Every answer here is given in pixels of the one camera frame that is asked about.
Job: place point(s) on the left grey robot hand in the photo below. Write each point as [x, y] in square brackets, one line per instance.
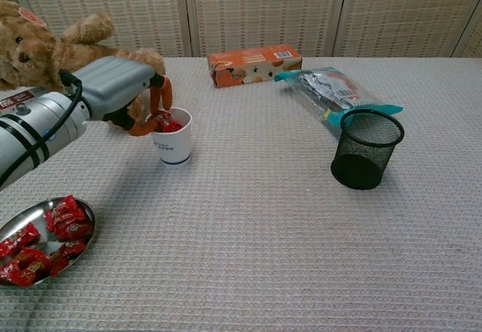
[113, 83]

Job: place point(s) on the red candy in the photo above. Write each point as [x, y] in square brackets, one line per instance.
[163, 116]
[19, 272]
[59, 266]
[68, 202]
[75, 229]
[72, 249]
[33, 256]
[19, 239]
[62, 217]
[175, 125]

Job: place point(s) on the woven folding screen panel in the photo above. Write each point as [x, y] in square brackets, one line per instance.
[113, 8]
[406, 8]
[263, 8]
[472, 46]

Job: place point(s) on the brown teddy bear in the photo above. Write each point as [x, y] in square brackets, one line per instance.
[37, 53]

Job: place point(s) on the white paper cup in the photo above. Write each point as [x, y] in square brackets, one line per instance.
[175, 147]

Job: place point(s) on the small red white box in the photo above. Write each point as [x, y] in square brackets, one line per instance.
[19, 98]

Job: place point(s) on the orange biscuit box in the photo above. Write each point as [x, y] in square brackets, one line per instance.
[244, 72]

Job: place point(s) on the round metal plate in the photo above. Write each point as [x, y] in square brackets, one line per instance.
[26, 215]

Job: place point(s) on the white woven tablecloth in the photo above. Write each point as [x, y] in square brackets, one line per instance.
[263, 234]

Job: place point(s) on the teal snack packet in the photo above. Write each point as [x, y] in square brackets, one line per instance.
[331, 87]

